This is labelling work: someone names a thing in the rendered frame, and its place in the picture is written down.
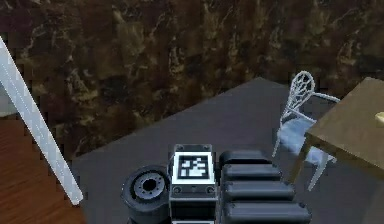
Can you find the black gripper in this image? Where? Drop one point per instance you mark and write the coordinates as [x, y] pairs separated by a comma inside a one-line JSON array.
[[146, 190]]

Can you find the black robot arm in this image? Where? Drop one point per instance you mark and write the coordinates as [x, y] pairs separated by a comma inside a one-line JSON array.
[[253, 193]]

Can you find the white ornate chair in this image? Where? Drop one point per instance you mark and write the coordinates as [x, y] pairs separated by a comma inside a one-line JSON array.
[[293, 130]]

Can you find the brown wooden table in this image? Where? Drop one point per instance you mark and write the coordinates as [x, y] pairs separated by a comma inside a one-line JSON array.
[[353, 126]]

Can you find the pale yellow food item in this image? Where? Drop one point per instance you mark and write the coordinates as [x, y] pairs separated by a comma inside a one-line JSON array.
[[380, 119]]

